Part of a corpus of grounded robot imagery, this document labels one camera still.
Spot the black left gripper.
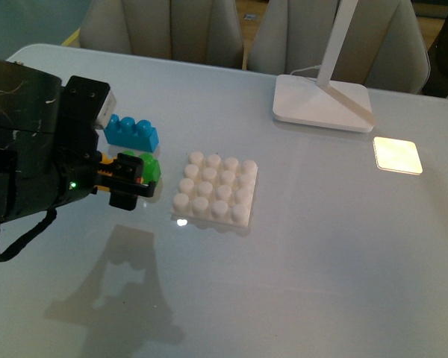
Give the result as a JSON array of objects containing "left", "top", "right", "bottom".
[{"left": 52, "top": 75, "right": 152, "bottom": 210}]

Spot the yellow toy block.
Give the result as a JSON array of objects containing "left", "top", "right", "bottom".
[{"left": 96, "top": 154, "right": 113, "bottom": 192}]

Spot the white studded base plate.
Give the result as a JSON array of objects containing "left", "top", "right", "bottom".
[{"left": 172, "top": 151, "right": 258, "bottom": 227}]

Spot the blue toy block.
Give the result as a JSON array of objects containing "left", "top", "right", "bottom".
[{"left": 104, "top": 114, "right": 159, "bottom": 153}]

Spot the green toy block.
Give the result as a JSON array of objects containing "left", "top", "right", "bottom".
[{"left": 118, "top": 151, "right": 161, "bottom": 184}]

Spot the beige chair left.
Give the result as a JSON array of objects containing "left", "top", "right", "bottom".
[{"left": 79, "top": 1, "right": 244, "bottom": 69}]

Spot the beige chair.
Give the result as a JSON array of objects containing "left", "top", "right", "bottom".
[
  {"left": 247, "top": 0, "right": 430, "bottom": 94},
  {"left": 79, "top": 1, "right": 244, "bottom": 69}
]

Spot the white desk lamp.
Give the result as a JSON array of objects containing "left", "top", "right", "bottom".
[{"left": 273, "top": 1, "right": 375, "bottom": 133}]

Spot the beige chair right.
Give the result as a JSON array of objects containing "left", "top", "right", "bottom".
[{"left": 247, "top": 0, "right": 430, "bottom": 94}]

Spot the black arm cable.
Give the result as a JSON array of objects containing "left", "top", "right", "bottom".
[{"left": 0, "top": 208, "right": 58, "bottom": 263}]

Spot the white lamp cable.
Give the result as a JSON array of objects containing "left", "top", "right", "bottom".
[{"left": 290, "top": 63, "right": 324, "bottom": 75}]

